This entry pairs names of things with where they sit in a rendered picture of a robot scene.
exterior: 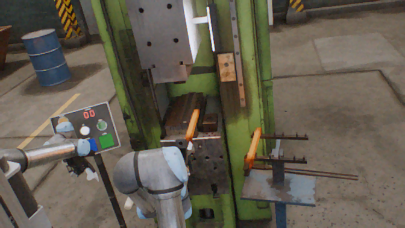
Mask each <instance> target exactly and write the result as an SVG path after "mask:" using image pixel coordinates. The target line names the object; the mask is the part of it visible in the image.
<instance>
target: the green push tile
mask: <svg viewBox="0 0 405 228"><path fill-rule="evenodd" d="M99 140H100V143H101V147H102V149H105V148H108V147H112V146H114V145H115V144H114V142H113V138H112V135H111V133H110V134H107V135H104V136H100V137H99Z"/></svg>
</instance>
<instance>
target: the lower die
mask: <svg viewBox="0 0 405 228"><path fill-rule="evenodd" d="M190 93H194V94H193V99H192V103H191V106H190V110H189V115H188V117H187V122H186V123H187V124H181V121H182V119H183V115H184V110H185V108H186V104H187V100H188V97H189V94H190ZM198 97H202V98H203V100H204V96H203V92H198V93H197V92H189V93H188V94H182V95H181V96H175V98H176V100H174V101H175V103H173V104H174V106H173V105H172V107H173V109H172V108H171V110H172V113H171V112H170V115H171V116H170V115H169V119H168V120H167V122H166V125H165V130H166V134H167V136H169V135H184V134H186V133H187V130H188V127H189V124H190V120H191V117H192V114H193V110H194V109H195V107H196V106H200V107H201V105H200V104H197V103H201V104H202V102H201V101H203V100H202V98H199V99H198ZM198 100H201V101H198ZM197 101H198V102H197ZM196 104H197V105H196ZM198 132H199V128H198V120H197V123H196V125H195V129H194V133H198ZM178 133H181V134H178Z"/></svg>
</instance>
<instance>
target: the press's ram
mask: <svg viewBox="0 0 405 228"><path fill-rule="evenodd" d="M125 4H126V7H127V12H128V17H129V20H130V22H131V26H132V29H133V34H134V38H135V41H136V46H137V51H138V54H139V58H140V63H141V67H142V69H151V68H153V67H154V65H155V68H161V67H168V66H178V65H181V62H182V61H183V65H184V64H189V63H194V61H195V58H196V56H197V53H198V50H199V46H200V43H201V33H200V28H199V23H203V22H207V21H208V17H207V16H200V17H198V13H197V9H196V1H195V0H125Z"/></svg>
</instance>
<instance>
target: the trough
mask: <svg viewBox="0 0 405 228"><path fill-rule="evenodd" d="M193 94H194V93H190V94H189V97H188V100H187V104H186V108H185V110H184V115H183V119H182V121H181V124H187V123H186V122H187V117H188V115H189V110H190V106H191V103H192V99H193ZM184 121H186V122H185V123H184Z"/></svg>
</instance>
